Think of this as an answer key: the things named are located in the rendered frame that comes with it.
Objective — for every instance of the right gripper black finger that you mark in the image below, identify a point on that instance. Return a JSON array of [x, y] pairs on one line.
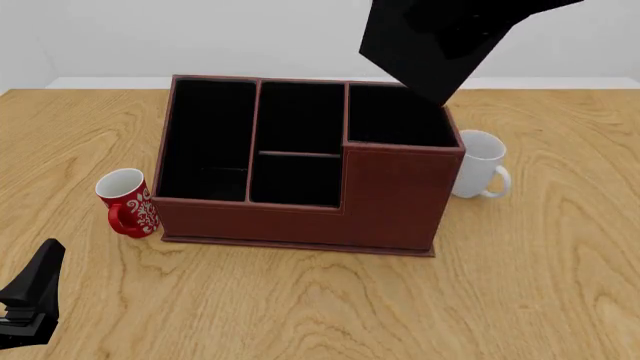
[[452, 32]]

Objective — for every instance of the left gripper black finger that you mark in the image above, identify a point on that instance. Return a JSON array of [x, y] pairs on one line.
[[41, 273]]

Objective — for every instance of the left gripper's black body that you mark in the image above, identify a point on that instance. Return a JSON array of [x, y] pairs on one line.
[[25, 324]]

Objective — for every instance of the black book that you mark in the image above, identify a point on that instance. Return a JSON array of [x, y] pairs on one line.
[[400, 48]]

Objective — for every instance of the red-brown desk caddy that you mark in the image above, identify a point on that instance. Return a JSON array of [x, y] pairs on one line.
[[395, 195]]

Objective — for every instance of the red mug with white pattern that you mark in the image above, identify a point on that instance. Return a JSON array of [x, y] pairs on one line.
[[139, 204]]

